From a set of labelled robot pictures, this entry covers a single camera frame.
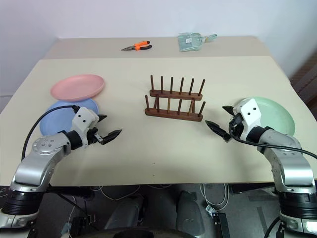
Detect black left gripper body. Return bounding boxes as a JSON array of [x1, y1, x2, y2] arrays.
[[87, 126, 105, 146]]

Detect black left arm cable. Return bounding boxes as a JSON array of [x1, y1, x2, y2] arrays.
[[21, 105, 81, 161]]

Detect blue plate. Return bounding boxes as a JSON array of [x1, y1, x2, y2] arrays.
[[39, 98, 101, 137]]

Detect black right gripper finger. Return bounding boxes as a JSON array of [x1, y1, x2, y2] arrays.
[[222, 105, 235, 117], [205, 120, 233, 143]]

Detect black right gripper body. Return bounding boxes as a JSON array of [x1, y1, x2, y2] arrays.
[[228, 113, 245, 140]]

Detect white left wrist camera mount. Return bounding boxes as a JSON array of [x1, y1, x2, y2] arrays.
[[71, 107, 100, 147]]

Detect black metal bracket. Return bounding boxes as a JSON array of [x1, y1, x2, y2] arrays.
[[210, 212, 231, 238]]

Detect dark grey rounded shape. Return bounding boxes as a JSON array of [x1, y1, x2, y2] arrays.
[[175, 190, 207, 237], [104, 197, 145, 231]]

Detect white cable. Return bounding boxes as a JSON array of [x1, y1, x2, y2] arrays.
[[199, 182, 231, 212], [90, 184, 142, 202]]

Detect orange handled pliers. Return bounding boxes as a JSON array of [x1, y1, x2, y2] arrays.
[[121, 40, 153, 52]]

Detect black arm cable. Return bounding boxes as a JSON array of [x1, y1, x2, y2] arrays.
[[21, 105, 81, 161], [228, 122, 317, 160]]

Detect pink plate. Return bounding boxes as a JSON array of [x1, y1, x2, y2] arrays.
[[50, 74, 106, 102]]

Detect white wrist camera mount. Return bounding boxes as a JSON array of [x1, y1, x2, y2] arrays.
[[233, 97, 262, 141], [71, 107, 100, 147]]

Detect green plate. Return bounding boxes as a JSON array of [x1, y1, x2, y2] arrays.
[[237, 96, 296, 137]]

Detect wooden dish rack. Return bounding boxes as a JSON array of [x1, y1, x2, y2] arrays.
[[144, 74, 207, 122]]

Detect clear plastic bag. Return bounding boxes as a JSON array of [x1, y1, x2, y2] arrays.
[[177, 32, 206, 53]]

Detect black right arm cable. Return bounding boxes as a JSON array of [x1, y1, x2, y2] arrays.
[[228, 122, 317, 160]]

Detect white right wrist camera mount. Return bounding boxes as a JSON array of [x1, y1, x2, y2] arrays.
[[233, 97, 262, 141]]

